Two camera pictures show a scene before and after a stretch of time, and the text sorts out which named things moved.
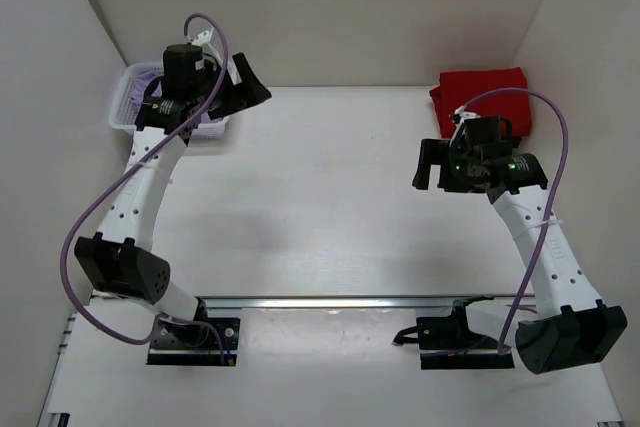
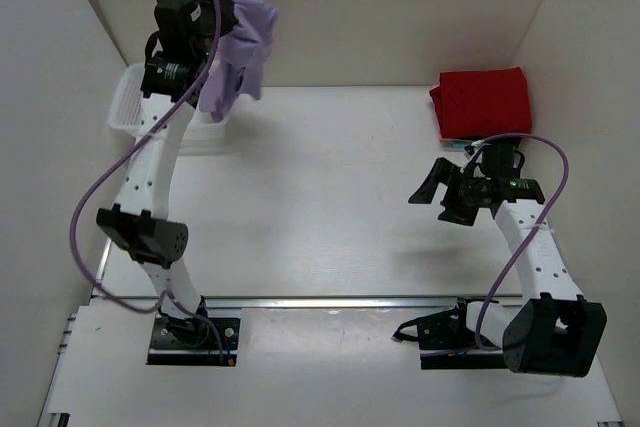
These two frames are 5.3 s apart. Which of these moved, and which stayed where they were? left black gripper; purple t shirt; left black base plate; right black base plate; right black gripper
Moved: purple t shirt; left black gripper; right black gripper
Stayed: right black base plate; left black base plate
